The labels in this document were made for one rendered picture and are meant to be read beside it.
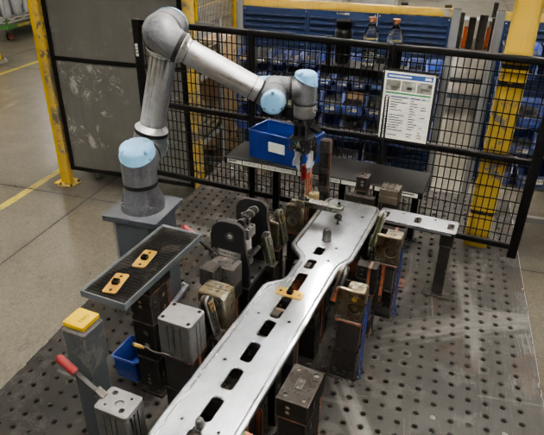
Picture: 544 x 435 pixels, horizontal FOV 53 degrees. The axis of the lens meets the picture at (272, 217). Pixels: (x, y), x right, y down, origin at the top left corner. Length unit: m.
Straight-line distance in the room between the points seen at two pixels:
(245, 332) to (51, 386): 0.69
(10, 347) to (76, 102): 2.05
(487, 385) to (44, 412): 1.36
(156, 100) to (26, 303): 1.93
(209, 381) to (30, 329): 2.03
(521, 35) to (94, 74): 3.01
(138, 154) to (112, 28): 2.41
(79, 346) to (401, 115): 1.60
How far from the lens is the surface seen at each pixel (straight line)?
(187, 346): 1.41
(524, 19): 2.30
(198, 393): 1.36
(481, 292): 2.32
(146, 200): 1.87
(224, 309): 1.52
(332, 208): 1.97
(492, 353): 2.04
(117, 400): 1.29
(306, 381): 1.34
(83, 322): 1.35
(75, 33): 4.34
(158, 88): 1.87
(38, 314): 3.39
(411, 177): 2.38
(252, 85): 1.68
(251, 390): 1.36
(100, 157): 4.57
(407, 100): 2.36
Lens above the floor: 1.99
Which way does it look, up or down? 29 degrees down
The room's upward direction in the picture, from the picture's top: 1 degrees clockwise
